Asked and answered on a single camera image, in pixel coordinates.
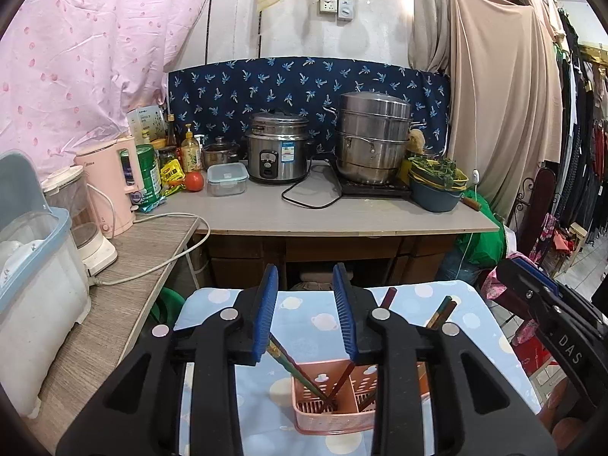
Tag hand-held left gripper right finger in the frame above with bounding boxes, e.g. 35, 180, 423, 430
331, 262, 557, 456

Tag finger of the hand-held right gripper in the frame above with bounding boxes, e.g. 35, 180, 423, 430
515, 255, 558, 292
496, 259, 560, 329

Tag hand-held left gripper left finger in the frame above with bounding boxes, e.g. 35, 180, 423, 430
56, 263, 281, 456

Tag red chopstick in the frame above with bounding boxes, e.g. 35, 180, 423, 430
332, 287, 398, 398

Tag dark maroon chopstick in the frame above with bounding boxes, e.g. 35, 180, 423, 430
361, 298, 459, 412
285, 358, 339, 410

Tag pink perforated utensil basket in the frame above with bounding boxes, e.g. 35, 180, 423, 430
291, 359, 431, 434

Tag person's right hand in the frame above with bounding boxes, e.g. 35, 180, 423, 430
540, 380, 608, 456

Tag pink floral cloth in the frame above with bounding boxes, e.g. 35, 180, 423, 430
479, 266, 538, 345

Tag light blue printed tablecloth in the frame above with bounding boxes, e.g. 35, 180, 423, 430
173, 282, 543, 456

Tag small wooden stool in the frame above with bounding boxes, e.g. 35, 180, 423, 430
564, 222, 590, 268

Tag green bag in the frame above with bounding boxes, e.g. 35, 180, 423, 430
453, 190, 507, 268

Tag dark metal chair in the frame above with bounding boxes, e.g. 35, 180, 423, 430
521, 168, 557, 258

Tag green plastic stool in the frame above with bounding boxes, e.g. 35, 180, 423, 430
151, 287, 187, 329

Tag wooden counter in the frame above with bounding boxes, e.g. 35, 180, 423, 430
35, 171, 502, 440

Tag dark blue basin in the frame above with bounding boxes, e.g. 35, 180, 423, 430
408, 178, 469, 214

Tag black induction cooker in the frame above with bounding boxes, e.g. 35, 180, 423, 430
332, 164, 413, 198

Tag hanging clothes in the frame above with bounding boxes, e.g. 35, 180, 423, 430
537, 5, 608, 250

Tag clear food container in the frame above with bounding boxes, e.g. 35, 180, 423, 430
206, 163, 250, 197

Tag green bowls with vegetables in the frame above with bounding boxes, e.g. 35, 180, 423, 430
407, 154, 471, 191

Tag stainless steel rice cooker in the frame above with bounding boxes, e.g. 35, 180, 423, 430
244, 110, 315, 184

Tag yellow snack packet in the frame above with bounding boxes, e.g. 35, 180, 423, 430
161, 159, 186, 197

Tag small pot with glass lid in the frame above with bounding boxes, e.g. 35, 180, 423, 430
201, 136, 241, 170

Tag yellow soap pump bottle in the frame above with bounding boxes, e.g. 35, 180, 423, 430
180, 124, 203, 174

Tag stainless steel steamer pot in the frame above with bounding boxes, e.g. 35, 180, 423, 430
325, 91, 424, 185

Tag beige curtain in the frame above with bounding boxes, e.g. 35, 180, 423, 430
410, 0, 571, 220

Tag green tin can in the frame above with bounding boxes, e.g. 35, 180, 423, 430
135, 145, 163, 206

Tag white blender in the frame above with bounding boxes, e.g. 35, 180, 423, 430
42, 166, 119, 277

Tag pink electric kettle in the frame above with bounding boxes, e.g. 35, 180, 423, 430
73, 136, 139, 239

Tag white carton box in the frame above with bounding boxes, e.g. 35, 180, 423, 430
126, 107, 165, 146

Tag white dish rack box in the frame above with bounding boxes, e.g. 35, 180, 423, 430
0, 149, 92, 420

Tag dark blue printed cloth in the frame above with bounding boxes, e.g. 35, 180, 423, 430
167, 57, 452, 163

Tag pink printed curtain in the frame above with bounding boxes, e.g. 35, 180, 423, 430
0, 0, 220, 187

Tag white power cable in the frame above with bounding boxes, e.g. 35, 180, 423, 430
88, 213, 212, 287

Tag white cord with switch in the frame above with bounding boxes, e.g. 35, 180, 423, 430
439, 0, 483, 187

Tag black power cord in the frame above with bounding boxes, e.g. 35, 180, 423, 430
281, 161, 344, 211

